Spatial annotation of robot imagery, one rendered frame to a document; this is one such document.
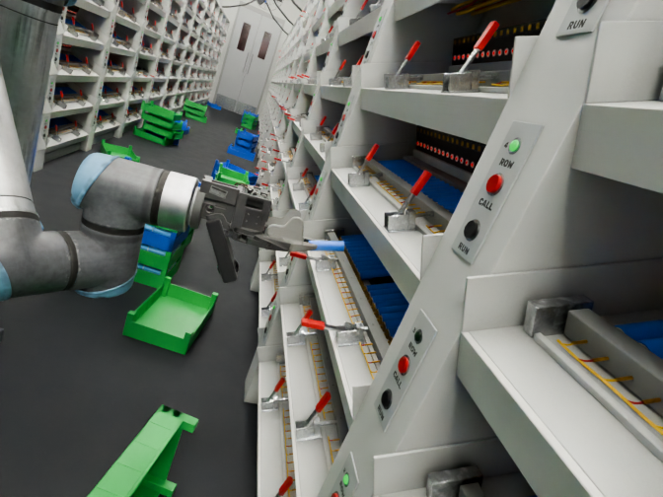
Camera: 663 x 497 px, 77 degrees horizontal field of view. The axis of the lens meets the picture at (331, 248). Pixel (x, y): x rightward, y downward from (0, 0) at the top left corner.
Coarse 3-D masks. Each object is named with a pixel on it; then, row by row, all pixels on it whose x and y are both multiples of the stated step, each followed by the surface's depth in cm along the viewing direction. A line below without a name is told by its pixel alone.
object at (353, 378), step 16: (304, 224) 102; (320, 224) 103; (336, 224) 104; (352, 224) 104; (320, 240) 104; (320, 256) 94; (320, 272) 86; (336, 272) 86; (320, 288) 80; (336, 288) 80; (320, 304) 77; (336, 304) 74; (336, 320) 69; (352, 320) 69; (336, 352) 61; (352, 352) 61; (336, 368) 60; (352, 368) 58; (368, 368) 57; (352, 384) 55; (368, 384) 47; (352, 400) 48; (352, 416) 49
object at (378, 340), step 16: (336, 240) 97; (336, 256) 89; (352, 272) 80; (352, 288) 74; (368, 304) 69; (368, 320) 64; (368, 336) 63; (384, 336) 60; (368, 352) 59; (384, 352) 57
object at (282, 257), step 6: (276, 210) 172; (282, 210) 173; (288, 210) 173; (276, 216) 173; (282, 216) 173; (276, 252) 143; (282, 252) 143; (288, 252) 132; (276, 258) 138; (282, 258) 133; (288, 258) 132; (282, 264) 132; (282, 270) 129; (282, 276) 117
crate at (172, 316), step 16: (160, 288) 149; (176, 288) 154; (144, 304) 137; (160, 304) 149; (176, 304) 152; (192, 304) 156; (208, 304) 156; (128, 320) 126; (144, 320) 137; (160, 320) 140; (176, 320) 143; (192, 320) 146; (144, 336) 127; (160, 336) 127; (176, 336) 127; (192, 336) 130
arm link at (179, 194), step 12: (168, 180) 63; (180, 180) 64; (192, 180) 65; (168, 192) 62; (180, 192) 63; (192, 192) 64; (168, 204) 62; (180, 204) 63; (192, 204) 64; (168, 216) 63; (180, 216) 63; (168, 228) 66; (180, 228) 65
